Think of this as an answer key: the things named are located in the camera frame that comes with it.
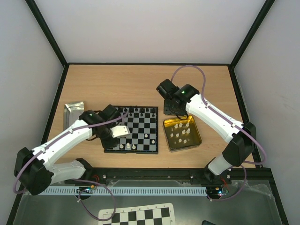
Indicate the black aluminium frame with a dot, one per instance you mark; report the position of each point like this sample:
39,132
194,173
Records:
242,107

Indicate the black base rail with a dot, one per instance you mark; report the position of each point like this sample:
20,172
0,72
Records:
194,176

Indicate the white slotted cable duct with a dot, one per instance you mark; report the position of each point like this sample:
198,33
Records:
127,191

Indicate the printed checkerboard sheet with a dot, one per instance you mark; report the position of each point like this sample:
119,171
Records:
156,214

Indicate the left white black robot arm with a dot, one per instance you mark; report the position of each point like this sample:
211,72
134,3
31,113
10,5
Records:
36,169

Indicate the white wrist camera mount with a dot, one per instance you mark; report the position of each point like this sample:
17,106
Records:
119,131

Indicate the black silver chess board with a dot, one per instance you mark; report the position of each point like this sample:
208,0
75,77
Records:
140,120

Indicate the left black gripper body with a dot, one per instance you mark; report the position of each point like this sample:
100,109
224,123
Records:
105,143

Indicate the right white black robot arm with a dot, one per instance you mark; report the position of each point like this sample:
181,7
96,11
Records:
239,137

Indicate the silver gold tin lid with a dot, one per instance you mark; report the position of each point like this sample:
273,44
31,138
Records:
71,113

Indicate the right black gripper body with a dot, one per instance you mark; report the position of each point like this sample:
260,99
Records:
170,110

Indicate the gold tin with pieces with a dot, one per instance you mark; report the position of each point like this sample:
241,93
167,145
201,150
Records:
181,134

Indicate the black phone corner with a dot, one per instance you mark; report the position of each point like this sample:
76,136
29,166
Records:
205,222

